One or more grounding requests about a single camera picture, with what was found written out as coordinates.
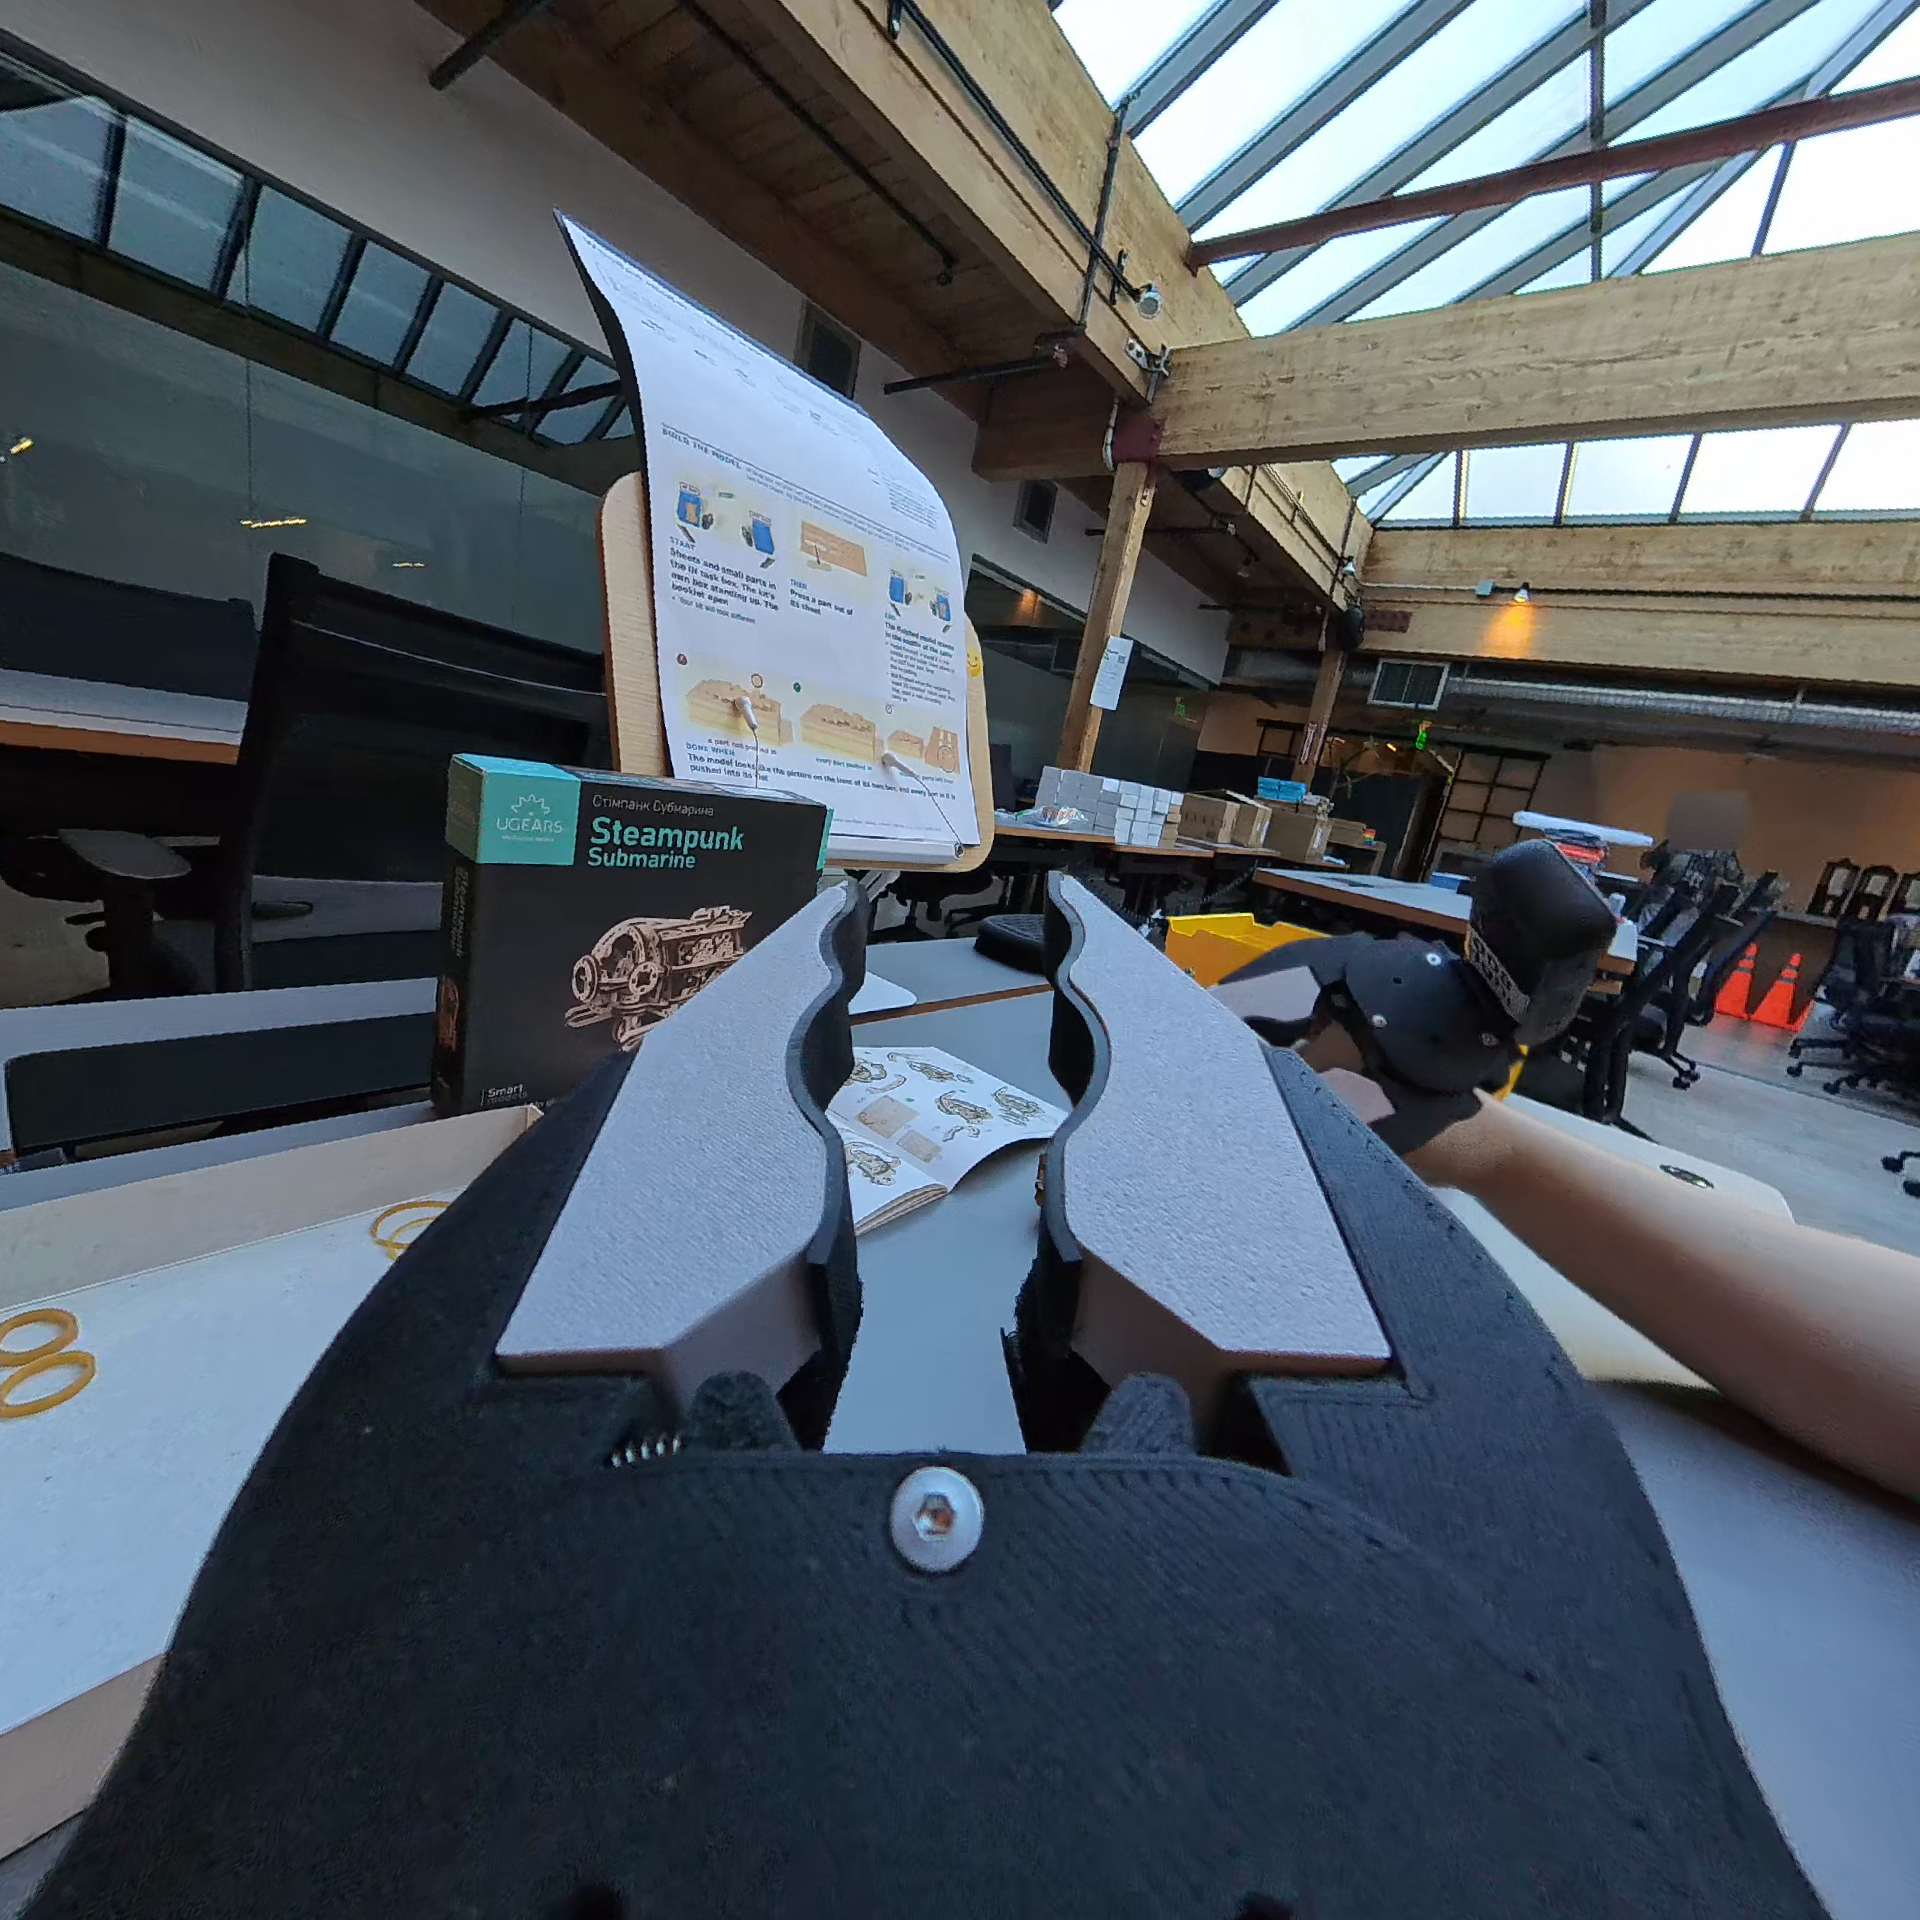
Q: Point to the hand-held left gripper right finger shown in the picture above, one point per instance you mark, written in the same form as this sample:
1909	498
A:
1200	1200

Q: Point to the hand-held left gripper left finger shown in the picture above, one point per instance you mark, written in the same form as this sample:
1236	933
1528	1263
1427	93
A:
675	1200

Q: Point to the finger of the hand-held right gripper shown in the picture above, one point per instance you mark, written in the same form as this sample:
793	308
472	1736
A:
1282	989

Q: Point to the person's right forearm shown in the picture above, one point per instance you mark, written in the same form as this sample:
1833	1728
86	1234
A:
1723	1289

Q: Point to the black teal model kit box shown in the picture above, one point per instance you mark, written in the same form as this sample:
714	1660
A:
600	944

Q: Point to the person's right hand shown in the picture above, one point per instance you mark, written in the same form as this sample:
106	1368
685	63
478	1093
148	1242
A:
1454	1155

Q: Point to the yellow plastic bin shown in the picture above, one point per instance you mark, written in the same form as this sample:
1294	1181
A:
1222	948

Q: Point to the long white work table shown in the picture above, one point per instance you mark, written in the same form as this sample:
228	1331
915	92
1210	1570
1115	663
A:
1349	897

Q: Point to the brown cardboard box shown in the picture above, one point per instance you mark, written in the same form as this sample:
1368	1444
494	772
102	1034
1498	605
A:
1298	832
1218	819

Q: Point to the stack of colourful trays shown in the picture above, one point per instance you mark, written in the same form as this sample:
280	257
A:
1589	825

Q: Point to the open assembly instruction booklet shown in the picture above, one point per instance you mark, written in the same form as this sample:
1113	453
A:
915	1125

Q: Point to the stack of white boxes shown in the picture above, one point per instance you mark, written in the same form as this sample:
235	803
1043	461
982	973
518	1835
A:
1108	803

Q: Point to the black oval mesh pad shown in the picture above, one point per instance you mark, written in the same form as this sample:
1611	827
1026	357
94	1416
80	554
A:
1013	943

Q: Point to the orange traffic cone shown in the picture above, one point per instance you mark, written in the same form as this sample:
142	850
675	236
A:
1738	987
1780	992

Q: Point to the group of yellow rubber bands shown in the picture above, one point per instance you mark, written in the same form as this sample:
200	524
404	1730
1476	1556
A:
377	1228

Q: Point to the white paper notice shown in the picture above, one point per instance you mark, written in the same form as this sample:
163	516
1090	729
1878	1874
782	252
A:
1110	673

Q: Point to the black high-back office chair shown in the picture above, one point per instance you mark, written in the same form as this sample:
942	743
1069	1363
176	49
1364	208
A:
374	749

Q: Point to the wooden document stand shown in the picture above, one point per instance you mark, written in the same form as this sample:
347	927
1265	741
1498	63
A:
634	661

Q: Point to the shallow cardboard tray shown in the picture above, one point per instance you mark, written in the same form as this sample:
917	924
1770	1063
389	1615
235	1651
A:
148	1425

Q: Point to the white printed instruction sheet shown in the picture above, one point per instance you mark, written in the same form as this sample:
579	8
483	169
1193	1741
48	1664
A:
779	556

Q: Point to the wall ventilation grille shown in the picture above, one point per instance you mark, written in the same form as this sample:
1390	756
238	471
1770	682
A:
1406	683

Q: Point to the silver ventilation duct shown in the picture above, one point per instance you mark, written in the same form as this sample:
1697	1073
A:
1681	703

